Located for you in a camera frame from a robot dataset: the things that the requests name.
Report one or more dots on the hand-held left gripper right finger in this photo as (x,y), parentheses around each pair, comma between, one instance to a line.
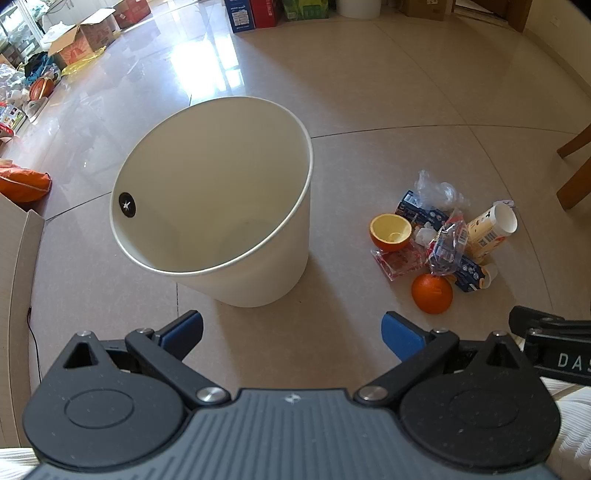
(401,333)

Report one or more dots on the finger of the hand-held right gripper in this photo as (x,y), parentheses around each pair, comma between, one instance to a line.
(531,319)

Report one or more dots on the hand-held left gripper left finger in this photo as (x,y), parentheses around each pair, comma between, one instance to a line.
(184,330)

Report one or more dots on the yellow printed paper cup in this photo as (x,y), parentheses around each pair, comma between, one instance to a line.
(487,233)

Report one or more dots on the hollow orange peel half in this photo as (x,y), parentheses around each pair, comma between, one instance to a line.
(390,233)

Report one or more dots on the blue drink carton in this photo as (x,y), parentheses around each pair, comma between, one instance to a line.
(467,273)
(415,212)

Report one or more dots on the white plastic trash bin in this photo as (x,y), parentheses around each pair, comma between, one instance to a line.
(212,194)

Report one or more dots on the small paper cup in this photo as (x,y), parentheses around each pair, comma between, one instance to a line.
(489,273)

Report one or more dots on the red patterned clear wrapper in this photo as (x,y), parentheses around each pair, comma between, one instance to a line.
(399,263)

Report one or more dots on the white ribbed cloth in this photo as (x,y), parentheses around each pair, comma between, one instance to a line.
(572,429)

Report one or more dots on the clear wrapper with blue print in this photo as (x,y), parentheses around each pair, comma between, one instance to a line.
(447,249)

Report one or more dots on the wooden chair leg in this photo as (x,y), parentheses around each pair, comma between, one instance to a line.
(577,141)
(577,184)

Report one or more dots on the clear crumpled plastic bag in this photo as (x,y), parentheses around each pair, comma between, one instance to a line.
(438,191)

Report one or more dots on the orange fabric bag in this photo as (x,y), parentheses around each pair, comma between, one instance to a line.
(23,182)

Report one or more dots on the colourful small box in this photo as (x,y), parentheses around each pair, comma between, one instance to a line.
(11,119)

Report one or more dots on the orange basketball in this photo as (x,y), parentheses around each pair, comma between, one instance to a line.
(40,87)

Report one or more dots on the yellow plastic bag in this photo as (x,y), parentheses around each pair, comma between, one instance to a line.
(83,64)

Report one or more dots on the pile of dark clothes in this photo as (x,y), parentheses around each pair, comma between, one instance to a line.
(41,67)

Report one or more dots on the open cardboard box orange print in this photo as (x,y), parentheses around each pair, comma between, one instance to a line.
(81,41)

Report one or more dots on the white plastic bag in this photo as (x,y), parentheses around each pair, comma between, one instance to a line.
(54,37)

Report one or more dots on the blue printed box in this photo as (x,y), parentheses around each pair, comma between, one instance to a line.
(239,14)

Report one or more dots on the brown cardboard box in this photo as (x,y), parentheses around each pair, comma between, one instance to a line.
(131,13)

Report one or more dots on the red printed box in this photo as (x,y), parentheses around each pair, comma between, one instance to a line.
(265,11)

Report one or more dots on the white bucket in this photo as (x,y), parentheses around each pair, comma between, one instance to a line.
(358,7)

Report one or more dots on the green printed box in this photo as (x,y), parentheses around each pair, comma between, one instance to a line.
(304,8)

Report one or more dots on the wooden door frame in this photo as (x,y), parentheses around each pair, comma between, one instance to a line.
(512,11)

